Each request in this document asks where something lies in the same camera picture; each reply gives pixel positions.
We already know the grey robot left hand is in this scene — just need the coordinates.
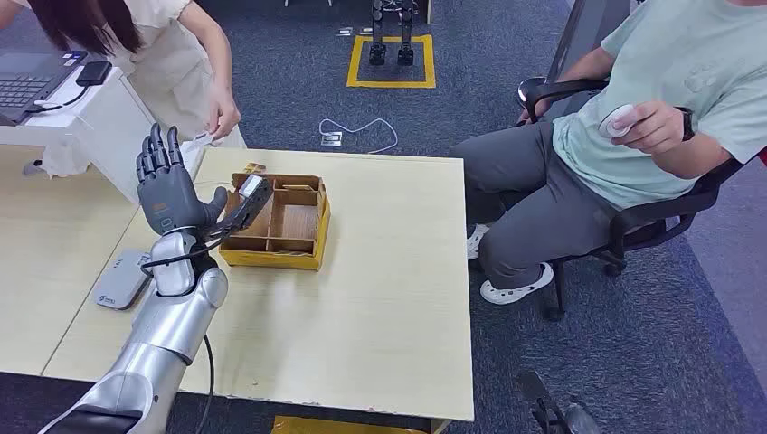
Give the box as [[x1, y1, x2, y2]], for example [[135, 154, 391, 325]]
[[135, 122, 230, 238]]

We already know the seated person's right hand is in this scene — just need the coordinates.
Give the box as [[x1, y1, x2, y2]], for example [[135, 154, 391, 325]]
[[517, 99, 553, 126]]

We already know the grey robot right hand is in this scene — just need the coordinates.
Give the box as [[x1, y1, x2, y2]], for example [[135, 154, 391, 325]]
[[563, 402, 608, 434]]

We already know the standing person's left hand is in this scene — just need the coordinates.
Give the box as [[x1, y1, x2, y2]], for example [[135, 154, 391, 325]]
[[206, 90, 242, 142]]

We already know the seated person's left hand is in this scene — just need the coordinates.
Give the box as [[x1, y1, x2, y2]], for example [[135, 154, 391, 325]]
[[611, 99, 686, 156]]

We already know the white round remote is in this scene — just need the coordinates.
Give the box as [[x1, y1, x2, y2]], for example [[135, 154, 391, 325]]
[[599, 104, 637, 140]]

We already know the wooden organizer box yellow base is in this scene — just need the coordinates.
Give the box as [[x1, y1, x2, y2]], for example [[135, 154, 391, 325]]
[[218, 172, 332, 272]]

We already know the seated person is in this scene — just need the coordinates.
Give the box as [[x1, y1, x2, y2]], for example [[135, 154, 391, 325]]
[[450, 0, 767, 307]]

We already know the standing person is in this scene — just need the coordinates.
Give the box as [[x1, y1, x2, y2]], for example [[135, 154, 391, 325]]
[[0, 0, 248, 150]]

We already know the black wristwatch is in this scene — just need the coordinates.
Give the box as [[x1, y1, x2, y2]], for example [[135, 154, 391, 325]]
[[676, 106, 696, 143]]

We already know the white stand desk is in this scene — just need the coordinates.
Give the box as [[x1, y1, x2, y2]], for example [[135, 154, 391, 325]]
[[0, 64, 158, 205]]

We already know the black office chair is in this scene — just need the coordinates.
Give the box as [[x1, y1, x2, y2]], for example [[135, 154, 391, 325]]
[[516, 0, 767, 325]]

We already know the white plastic bag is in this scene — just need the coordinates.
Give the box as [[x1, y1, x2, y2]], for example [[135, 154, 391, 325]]
[[42, 143, 91, 179]]

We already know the black power adapter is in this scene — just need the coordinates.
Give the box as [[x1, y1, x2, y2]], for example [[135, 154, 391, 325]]
[[76, 60, 113, 88]]

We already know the white shoe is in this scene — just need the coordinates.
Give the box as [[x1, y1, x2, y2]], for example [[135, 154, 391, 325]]
[[466, 222, 493, 261], [478, 262, 555, 307]]

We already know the yellow floor tape square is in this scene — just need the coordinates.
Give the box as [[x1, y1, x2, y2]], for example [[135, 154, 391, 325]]
[[346, 33, 438, 90]]

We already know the dark laptop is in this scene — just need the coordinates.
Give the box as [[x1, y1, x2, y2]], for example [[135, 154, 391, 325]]
[[0, 51, 90, 127]]

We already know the yellow cardboard piece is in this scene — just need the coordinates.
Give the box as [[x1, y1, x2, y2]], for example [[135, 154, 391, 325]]
[[270, 414, 434, 434]]

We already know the black right wrist camera bracket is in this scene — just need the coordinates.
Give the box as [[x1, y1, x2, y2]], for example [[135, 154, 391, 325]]
[[516, 370, 562, 434]]

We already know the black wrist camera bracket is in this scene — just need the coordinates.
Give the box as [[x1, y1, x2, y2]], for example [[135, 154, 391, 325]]
[[200, 174, 274, 241], [516, 370, 562, 434]]

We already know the black looped wrist cable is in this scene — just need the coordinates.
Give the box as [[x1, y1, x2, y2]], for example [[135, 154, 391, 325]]
[[139, 236, 226, 279]]

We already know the black left wrist camera bracket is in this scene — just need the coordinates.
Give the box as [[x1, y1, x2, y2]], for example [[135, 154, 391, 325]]
[[200, 174, 274, 241]]

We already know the black adapter cable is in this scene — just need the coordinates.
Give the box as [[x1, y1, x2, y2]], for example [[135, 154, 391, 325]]
[[26, 85, 91, 115]]

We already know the white floor cable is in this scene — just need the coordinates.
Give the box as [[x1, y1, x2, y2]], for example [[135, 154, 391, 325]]
[[317, 117, 400, 156]]

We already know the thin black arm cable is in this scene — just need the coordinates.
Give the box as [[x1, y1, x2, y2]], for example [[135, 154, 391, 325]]
[[194, 334, 215, 434]]

